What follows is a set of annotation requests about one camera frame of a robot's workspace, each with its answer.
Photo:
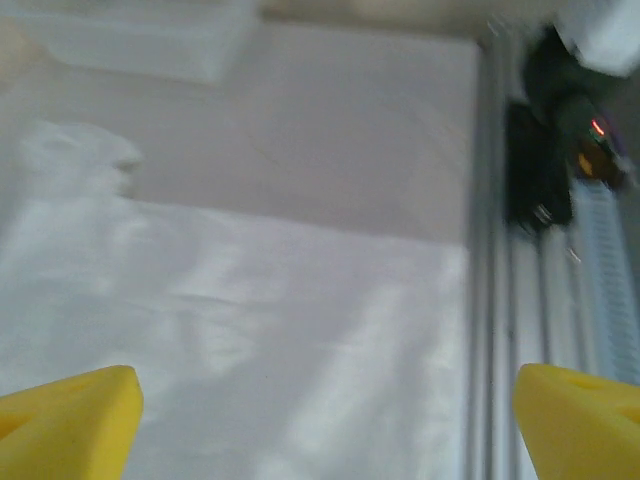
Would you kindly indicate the white plastic mesh basket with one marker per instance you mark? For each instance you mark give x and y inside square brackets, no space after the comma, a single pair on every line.
[150,35]

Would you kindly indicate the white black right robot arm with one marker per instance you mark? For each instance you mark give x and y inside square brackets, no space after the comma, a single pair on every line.
[555,75]

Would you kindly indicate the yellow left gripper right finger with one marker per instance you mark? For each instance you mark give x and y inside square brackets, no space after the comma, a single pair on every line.
[585,430]

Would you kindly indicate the white t-shirt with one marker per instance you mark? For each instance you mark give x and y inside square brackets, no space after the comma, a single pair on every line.
[210,320]

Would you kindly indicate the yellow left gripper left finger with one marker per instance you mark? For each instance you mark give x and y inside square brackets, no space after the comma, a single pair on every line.
[65,430]

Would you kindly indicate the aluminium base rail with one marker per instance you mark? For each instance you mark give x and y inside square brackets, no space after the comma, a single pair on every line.
[530,310]

